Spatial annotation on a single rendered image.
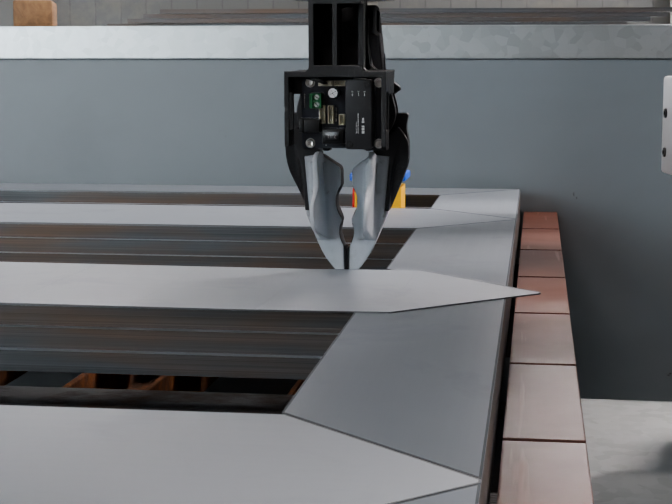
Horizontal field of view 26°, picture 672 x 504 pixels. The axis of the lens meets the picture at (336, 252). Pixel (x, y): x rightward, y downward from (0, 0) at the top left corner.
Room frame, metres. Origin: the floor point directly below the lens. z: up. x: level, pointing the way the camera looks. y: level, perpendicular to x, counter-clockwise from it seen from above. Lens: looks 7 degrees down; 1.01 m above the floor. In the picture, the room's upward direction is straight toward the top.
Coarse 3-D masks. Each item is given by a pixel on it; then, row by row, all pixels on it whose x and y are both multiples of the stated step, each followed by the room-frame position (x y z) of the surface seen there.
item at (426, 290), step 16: (432, 272) 1.03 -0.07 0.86; (416, 288) 0.96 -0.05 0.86; (432, 288) 0.96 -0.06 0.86; (448, 288) 0.96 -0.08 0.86; (464, 288) 0.96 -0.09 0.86; (480, 288) 0.96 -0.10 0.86; (400, 304) 0.89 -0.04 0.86; (416, 304) 0.89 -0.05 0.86; (432, 304) 0.89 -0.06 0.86; (448, 304) 0.89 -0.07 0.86
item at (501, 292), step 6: (498, 288) 0.96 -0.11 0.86; (504, 288) 0.96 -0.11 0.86; (510, 288) 0.96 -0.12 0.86; (516, 288) 0.96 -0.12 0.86; (498, 294) 0.93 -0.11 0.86; (504, 294) 0.93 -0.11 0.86; (510, 294) 0.93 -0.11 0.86; (516, 294) 0.93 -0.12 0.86; (522, 294) 0.93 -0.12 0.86; (528, 294) 0.93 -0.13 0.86; (534, 294) 0.94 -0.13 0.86
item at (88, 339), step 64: (0, 192) 1.72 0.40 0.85; (64, 192) 1.71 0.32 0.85; (128, 192) 1.70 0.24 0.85; (0, 256) 1.36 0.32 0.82; (64, 256) 1.35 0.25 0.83; (128, 256) 1.34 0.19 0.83; (192, 256) 1.33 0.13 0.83; (256, 256) 1.33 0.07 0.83; (320, 256) 1.32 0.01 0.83; (384, 256) 1.32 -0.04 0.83; (512, 256) 1.18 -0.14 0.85; (0, 320) 0.91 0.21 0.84; (64, 320) 0.90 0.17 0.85; (128, 320) 0.90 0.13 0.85; (192, 320) 0.89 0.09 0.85; (256, 320) 0.89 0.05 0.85; (320, 320) 0.88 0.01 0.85
